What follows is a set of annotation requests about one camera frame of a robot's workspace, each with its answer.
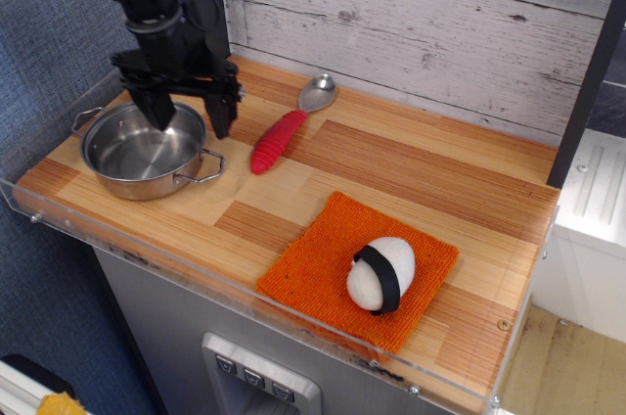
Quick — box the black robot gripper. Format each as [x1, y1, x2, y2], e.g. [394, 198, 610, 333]
[112, 19, 245, 140]

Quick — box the silver steel pot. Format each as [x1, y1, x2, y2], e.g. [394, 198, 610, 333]
[71, 102, 225, 201]

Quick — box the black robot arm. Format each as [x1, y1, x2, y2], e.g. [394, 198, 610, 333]
[111, 0, 243, 139]

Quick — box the orange knitted rag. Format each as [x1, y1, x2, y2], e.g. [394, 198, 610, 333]
[256, 192, 459, 354]

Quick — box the clear acrylic table guard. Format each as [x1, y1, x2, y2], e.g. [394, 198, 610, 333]
[0, 16, 561, 411]

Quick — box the grey toy fridge cabinet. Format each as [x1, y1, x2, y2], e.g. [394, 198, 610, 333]
[96, 251, 483, 414]

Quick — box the white plush sushi black band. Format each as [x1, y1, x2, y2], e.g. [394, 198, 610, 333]
[346, 237, 416, 316]

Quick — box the silver dispenser button panel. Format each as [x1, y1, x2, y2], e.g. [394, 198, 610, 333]
[201, 332, 322, 414]

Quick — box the yellow black object bottom left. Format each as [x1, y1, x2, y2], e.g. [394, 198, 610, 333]
[1, 354, 89, 414]

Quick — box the white side counter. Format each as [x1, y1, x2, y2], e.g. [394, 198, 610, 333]
[531, 129, 625, 342]

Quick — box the red handled metal spoon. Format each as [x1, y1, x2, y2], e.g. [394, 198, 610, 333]
[250, 73, 336, 175]

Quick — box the black right upright post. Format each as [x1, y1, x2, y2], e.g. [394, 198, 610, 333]
[547, 0, 625, 189]

